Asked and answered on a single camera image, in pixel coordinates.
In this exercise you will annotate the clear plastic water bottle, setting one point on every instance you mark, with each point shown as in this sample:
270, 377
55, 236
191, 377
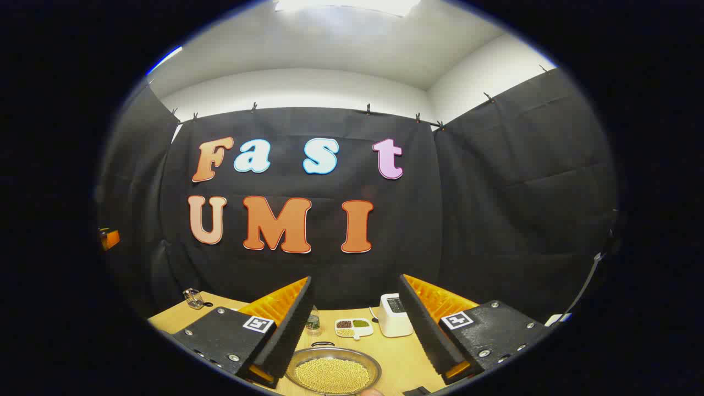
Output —
313, 323

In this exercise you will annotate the black backdrop cloth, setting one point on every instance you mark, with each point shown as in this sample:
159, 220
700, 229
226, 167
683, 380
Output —
467, 220

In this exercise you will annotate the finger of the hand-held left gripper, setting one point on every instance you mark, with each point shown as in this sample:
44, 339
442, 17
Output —
110, 239

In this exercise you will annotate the pile of yellow soybeans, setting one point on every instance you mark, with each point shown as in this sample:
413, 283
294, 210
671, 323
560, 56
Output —
331, 375

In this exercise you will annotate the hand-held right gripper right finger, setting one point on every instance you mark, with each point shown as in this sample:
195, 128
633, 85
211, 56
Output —
423, 330

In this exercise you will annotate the glass mug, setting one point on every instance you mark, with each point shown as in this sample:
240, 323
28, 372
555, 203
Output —
193, 298

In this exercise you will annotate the white toaster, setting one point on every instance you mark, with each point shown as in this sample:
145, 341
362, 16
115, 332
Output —
393, 319

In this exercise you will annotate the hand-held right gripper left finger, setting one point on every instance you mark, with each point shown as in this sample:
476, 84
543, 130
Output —
291, 330

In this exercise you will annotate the ceiling light panel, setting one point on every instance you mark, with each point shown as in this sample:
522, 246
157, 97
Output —
346, 5

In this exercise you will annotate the white divided dish of beans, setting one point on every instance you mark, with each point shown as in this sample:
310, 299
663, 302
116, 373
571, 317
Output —
353, 327

